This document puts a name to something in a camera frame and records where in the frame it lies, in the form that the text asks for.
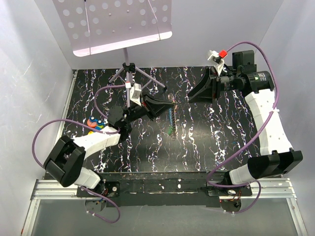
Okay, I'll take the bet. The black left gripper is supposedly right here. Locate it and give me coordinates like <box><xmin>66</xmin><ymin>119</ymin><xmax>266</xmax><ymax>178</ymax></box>
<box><xmin>123</xmin><ymin>91</ymin><xmax>174</xmax><ymax>125</ymax></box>

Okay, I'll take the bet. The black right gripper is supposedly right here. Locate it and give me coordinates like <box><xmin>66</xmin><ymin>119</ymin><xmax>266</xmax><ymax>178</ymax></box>
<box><xmin>187</xmin><ymin>66</ymin><xmax>240</xmax><ymax>105</ymax></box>

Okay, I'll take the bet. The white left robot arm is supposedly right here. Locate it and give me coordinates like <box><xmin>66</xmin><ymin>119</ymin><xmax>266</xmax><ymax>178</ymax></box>
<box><xmin>43</xmin><ymin>94</ymin><xmax>174</xmax><ymax>197</ymax></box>

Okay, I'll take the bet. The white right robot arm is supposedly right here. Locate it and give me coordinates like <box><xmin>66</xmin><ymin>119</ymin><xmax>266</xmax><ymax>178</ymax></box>
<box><xmin>188</xmin><ymin>50</ymin><xmax>303</xmax><ymax>196</ymax></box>

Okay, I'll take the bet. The orange blue toy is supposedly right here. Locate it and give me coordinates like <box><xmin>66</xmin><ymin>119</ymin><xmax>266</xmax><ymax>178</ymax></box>
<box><xmin>87</xmin><ymin>117</ymin><xmax>105</xmax><ymax>130</ymax></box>

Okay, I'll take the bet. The white perforated music stand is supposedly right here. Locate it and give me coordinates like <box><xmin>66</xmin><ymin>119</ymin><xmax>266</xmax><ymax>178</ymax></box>
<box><xmin>52</xmin><ymin>0</ymin><xmax>173</xmax><ymax>109</ymax></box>

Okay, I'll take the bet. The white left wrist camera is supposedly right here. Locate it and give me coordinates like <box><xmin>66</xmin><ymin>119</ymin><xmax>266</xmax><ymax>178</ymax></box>
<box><xmin>125</xmin><ymin>82</ymin><xmax>142</xmax><ymax>107</ymax></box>

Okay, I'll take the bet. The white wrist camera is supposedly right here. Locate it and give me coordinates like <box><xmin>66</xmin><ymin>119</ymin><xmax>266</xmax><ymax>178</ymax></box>
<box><xmin>207</xmin><ymin>50</ymin><xmax>228</xmax><ymax>75</ymax></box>
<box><xmin>125</xmin><ymin>82</ymin><xmax>142</xmax><ymax>107</ymax></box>

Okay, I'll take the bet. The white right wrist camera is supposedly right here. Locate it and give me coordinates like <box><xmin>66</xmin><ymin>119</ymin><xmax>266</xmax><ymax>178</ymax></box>
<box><xmin>207</xmin><ymin>50</ymin><xmax>228</xmax><ymax>75</ymax></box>

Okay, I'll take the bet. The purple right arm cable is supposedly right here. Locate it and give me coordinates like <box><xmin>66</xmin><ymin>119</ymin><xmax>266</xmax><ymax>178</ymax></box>
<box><xmin>206</xmin><ymin>41</ymin><xmax>281</xmax><ymax>214</ymax></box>

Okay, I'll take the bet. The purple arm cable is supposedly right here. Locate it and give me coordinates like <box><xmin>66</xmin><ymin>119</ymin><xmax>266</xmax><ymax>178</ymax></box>
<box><xmin>206</xmin><ymin>41</ymin><xmax>281</xmax><ymax>214</ymax></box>
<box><xmin>31</xmin><ymin>84</ymin><xmax>131</xmax><ymax>224</ymax></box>

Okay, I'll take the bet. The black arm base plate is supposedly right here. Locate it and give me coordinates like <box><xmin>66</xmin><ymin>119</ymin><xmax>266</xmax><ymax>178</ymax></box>
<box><xmin>93</xmin><ymin>172</ymin><xmax>252</xmax><ymax>207</ymax></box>

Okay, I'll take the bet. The aluminium rail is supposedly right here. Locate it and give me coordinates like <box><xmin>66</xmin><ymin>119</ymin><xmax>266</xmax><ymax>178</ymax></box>
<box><xmin>21</xmin><ymin>178</ymin><xmax>308</xmax><ymax>236</ymax></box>

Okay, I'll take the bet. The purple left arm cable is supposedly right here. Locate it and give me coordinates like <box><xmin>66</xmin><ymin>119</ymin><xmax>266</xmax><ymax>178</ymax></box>
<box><xmin>31</xmin><ymin>84</ymin><xmax>131</xmax><ymax>224</ymax></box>

